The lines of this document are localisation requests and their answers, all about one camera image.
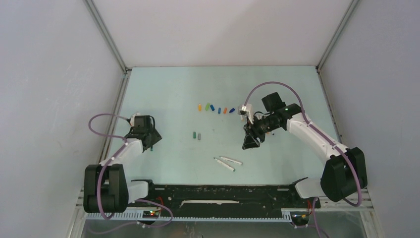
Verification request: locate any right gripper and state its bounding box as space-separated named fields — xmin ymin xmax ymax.
xmin=242 ymin=114 xmax=281 ymax=150

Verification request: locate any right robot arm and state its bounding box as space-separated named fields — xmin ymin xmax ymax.
xmin=238 ymin=93 xmax=368 ymax=207

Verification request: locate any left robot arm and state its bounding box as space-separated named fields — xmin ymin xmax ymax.
xmin=83 ymin=113 xmax=162 ymax=220

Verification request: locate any left controller board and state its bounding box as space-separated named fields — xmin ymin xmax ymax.
xmin=142 ymin=210 xmax=160 ymax=219

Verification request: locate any controller board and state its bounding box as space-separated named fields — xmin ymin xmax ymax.
xmin=292 ymin=214 xmax=308 ymax=221
xmin=142 ymin=210 xmax=160 ymax=219

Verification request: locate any right controller board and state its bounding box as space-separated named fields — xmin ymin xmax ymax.
xmin=292 ymin=214 xmax=308 ymax=221

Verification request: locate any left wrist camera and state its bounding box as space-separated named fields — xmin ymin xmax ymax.
xmin=127 ymin=112 xmax=141 ymax=126

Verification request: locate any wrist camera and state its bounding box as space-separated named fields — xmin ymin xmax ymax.
xmin=238 ymin=104 xmax=254 ymax=124
xmin=127 ymin=112 xmax=141 ymax=126

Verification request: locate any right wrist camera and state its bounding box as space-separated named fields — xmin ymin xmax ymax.
xmin=238 ymin=104 xmax=254 ymax=124

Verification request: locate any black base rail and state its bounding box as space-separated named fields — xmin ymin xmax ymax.
xmin=146 ymin=184 xmax=320 ymax=218

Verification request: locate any white cable duct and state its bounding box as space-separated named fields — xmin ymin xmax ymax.
xmin=86 ymin=210 xmax=293 ymax=223

